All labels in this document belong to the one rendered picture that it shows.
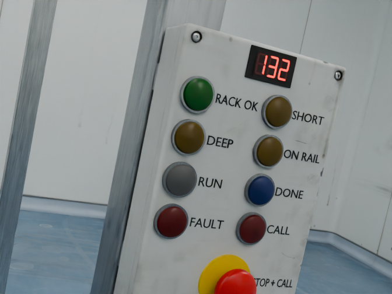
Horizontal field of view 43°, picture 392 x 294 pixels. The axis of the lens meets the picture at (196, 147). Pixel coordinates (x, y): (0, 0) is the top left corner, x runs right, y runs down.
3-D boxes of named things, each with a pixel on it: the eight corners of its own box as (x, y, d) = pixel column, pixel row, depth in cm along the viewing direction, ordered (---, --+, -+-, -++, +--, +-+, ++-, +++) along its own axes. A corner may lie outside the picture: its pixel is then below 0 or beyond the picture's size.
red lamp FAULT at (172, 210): (185, 240, 42) (192, 209, 42) (155, 238, 41) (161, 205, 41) (181, 237, 43) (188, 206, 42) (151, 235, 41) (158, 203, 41)
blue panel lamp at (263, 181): (272, 207, 45) (279, 178, 45) (247, 205, 44) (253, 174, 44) (268, 205, 46) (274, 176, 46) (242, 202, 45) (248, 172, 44)
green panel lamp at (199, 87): (212, 114, 41) (219, 81, 41) (181, 108, 40) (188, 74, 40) (207, 113, 42) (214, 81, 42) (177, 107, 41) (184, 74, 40)
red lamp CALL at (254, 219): (263, 246, 45) (270, 217, 45) (238, 244, 44) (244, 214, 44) (259, 243, 46) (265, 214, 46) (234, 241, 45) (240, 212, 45)
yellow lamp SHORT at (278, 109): (290, 130, 45) (296, 100, 44) (264, 125, 43) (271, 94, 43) (284, 129, 45) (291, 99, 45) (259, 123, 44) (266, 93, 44)
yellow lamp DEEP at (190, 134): (202, 157, 41) (209, 124, 41) (172, 152, 40) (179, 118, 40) (198, 155, 42) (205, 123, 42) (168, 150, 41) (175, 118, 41)
